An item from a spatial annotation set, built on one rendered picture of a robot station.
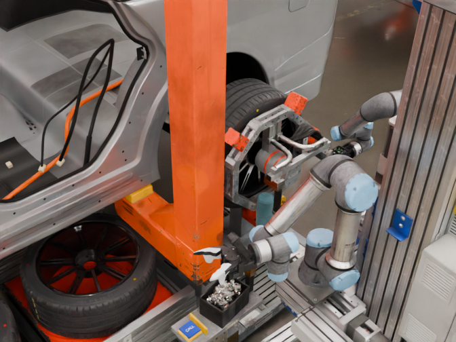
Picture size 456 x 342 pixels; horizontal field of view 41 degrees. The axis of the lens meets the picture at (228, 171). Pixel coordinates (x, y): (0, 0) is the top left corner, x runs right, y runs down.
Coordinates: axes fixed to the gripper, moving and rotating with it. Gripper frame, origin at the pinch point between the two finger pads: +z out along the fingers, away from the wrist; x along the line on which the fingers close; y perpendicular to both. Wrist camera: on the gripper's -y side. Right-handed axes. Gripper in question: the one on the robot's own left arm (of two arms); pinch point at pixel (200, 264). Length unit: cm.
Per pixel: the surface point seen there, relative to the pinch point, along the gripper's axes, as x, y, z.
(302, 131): 83, 10, -85
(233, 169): 80, 19, -46
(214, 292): 52, 65, -23
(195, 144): 48, -17, -18
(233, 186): 81, 30, -47
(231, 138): 81, 3, -46
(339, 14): 398, 71, -308
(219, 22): 45, -64, -29
